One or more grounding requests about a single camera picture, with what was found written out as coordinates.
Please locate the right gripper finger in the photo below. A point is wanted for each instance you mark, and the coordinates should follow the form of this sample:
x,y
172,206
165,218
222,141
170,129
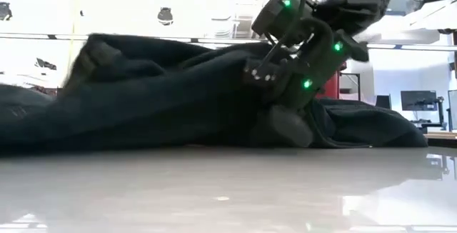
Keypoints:
x,y
285,129

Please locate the blue denim jeans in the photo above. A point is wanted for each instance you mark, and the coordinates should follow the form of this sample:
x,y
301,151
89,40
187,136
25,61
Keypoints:
x,y
143,111

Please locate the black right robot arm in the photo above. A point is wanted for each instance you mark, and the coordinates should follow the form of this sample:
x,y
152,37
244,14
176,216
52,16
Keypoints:
x,y
357,4

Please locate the red plastic laundry bin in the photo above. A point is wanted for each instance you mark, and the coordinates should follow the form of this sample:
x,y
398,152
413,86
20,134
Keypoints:
x,y
330,86

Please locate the black floor stand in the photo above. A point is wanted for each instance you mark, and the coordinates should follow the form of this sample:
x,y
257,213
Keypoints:
x,y
351,83

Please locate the black computer monitor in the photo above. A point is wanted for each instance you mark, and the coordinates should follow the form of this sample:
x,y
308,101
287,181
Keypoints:
x,y
418,100

